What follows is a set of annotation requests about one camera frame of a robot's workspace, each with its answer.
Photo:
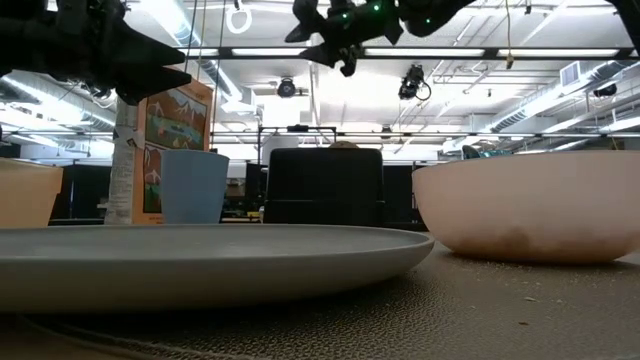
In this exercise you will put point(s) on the silver ceiling duct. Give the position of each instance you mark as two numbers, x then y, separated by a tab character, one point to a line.
520	117

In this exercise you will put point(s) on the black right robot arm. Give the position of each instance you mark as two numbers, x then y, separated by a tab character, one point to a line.
435	17

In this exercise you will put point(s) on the black overhead gantry bar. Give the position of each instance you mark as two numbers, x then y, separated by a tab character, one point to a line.
550	52

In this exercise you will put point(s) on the grey round plate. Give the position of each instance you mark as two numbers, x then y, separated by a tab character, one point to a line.
200	265

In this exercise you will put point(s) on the orange cereal box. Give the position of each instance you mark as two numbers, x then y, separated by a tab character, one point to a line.
175	120

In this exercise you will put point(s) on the black overhead camera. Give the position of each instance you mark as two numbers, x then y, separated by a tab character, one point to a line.
412	82

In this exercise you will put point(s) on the white ceiling air vent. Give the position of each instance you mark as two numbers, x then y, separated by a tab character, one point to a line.
570	73

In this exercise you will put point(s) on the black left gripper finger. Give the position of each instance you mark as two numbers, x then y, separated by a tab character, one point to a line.
150	82
142	50

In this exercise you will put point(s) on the light blue cup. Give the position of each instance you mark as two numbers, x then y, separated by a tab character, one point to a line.
192	190

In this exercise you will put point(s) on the teal transparent tumbler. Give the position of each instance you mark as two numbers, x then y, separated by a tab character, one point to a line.
487	153

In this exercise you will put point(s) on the orange translucent tray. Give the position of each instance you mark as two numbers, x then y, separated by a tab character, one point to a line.
25	195

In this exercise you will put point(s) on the black two-slot toaster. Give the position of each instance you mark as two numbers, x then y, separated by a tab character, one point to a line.
325	185

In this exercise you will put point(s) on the pink bowl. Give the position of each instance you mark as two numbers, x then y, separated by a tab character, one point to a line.
530	205

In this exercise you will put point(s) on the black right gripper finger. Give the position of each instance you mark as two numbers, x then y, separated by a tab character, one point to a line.
325	54
307	22

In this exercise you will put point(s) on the grey round placemat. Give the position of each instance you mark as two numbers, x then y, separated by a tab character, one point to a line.
450	310

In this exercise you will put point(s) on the black round ceiling fixture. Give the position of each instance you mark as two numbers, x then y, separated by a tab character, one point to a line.
286	88

